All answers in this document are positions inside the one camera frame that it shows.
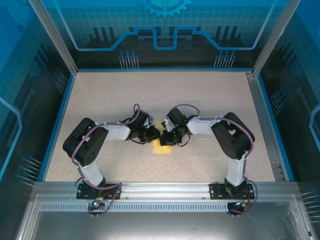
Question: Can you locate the yellow paper sheet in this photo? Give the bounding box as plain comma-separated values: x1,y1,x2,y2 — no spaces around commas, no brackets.
152,120,173,155

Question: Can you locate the steel front panel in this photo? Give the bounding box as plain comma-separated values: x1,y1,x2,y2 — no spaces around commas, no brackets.
14,194,313,240

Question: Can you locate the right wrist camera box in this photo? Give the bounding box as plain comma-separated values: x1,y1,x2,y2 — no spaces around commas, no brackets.
162,119,175,132

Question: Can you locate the aluminium mounting rail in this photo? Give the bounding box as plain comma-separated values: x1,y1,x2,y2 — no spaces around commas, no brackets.
32,181,300,199

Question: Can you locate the slotted grey cable duct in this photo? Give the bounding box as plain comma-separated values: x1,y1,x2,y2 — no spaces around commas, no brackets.
39,202,291,211

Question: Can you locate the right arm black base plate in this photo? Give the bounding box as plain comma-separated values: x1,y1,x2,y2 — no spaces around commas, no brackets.
209,182,256,201

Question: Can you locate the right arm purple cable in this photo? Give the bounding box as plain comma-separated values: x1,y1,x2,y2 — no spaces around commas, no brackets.
169,104,258,217

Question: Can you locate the aluminium side rail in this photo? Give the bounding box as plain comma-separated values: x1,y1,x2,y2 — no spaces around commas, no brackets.
246,71,288,182

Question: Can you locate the left cable connector with light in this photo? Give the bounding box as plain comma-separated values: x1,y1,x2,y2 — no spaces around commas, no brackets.
92,196,105,208

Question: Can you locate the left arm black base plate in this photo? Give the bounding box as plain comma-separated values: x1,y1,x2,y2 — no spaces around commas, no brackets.
76,183,123,201

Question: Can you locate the aluminium frame post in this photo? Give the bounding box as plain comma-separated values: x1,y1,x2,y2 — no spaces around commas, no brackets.
27,0,79,75
252,0,301,77

